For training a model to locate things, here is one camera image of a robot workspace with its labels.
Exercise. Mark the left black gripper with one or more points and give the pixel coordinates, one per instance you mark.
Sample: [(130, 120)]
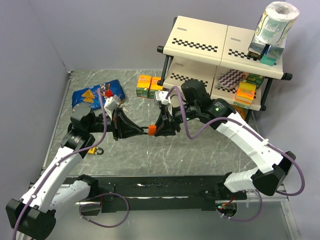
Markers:
[(122, 127)]

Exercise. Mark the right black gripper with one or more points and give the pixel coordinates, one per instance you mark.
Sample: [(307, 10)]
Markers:
[(165, 122)]

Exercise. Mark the orange padlock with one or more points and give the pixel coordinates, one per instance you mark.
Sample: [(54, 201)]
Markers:
[(152, 130)]

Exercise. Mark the black-headed keys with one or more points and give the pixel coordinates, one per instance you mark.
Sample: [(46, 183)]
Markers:
[(144, 130)]

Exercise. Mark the yellow padlock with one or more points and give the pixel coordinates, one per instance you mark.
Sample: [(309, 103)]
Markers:
[(95, 151)]

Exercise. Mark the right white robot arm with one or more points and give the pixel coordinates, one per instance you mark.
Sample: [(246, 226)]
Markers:
[(272, 165)]

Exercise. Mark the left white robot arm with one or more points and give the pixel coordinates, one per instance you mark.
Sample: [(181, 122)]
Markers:
[(36, 212)]

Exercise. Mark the right orange green box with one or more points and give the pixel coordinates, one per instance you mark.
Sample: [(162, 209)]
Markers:
[(154, 87)]

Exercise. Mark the orange green box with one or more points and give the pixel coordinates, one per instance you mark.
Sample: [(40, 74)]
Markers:
[(143, 86), (154, 87)]

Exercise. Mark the left orange green box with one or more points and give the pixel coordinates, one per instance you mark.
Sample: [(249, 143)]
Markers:
[(143, 86)]

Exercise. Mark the blue Doritos bag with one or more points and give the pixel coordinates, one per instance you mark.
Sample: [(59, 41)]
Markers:
[(90, 94)]

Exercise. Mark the orange Honey Dijon bag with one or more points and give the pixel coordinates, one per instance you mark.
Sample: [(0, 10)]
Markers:
[(242, 111)]

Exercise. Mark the patterned oven mitt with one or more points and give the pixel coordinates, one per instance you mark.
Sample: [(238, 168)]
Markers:
[(230, 80)]

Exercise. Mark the orange yellow sponge pack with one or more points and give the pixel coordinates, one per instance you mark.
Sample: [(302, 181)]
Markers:
[(244, 95)]

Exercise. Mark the beige tiered shelf rack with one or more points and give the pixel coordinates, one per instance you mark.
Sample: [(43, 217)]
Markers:
[(203, 50)]

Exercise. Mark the green box on shelf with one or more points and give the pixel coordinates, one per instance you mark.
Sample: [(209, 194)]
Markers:
[(255, 79)]

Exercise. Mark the toilet paper roll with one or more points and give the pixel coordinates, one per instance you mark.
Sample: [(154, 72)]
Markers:
[(275, 22)]

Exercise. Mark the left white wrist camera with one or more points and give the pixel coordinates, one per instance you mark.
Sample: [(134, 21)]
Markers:
[(111, 103)]

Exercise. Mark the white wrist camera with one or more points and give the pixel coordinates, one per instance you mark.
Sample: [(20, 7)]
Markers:
[(111, 103), (161, 97)]

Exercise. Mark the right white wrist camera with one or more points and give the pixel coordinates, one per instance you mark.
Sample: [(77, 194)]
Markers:
[(161, 97)]

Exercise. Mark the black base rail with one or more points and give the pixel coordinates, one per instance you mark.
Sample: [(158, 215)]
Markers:
[(144, 193)]

